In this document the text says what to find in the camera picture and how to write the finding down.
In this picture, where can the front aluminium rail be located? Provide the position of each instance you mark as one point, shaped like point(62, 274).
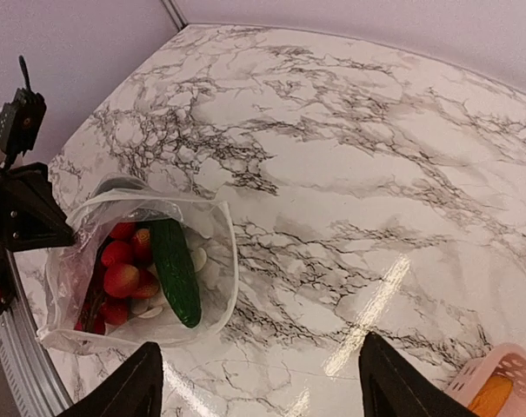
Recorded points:
point(33, 380)

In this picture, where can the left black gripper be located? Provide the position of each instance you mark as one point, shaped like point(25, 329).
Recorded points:
point(30, 218)

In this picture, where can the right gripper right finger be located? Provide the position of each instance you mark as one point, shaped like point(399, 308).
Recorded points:
point(393, 387)

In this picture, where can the left aluminium frame post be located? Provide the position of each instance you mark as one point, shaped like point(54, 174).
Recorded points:
point(176, 16)

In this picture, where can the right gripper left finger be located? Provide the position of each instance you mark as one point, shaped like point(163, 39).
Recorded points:
point(134, 389)

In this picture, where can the clear zip top bag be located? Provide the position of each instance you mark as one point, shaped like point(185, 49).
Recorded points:
point(209, 234)

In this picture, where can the green fake cucumber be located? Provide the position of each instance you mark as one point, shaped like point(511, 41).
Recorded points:
point(175, 270)

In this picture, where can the pink plastic basket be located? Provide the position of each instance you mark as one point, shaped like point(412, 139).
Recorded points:
point(507, 360)

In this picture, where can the red orange fake mango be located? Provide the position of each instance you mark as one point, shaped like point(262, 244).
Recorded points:
point(493, 398)

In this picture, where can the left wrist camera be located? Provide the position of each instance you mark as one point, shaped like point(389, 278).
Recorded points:
point(20, 122)

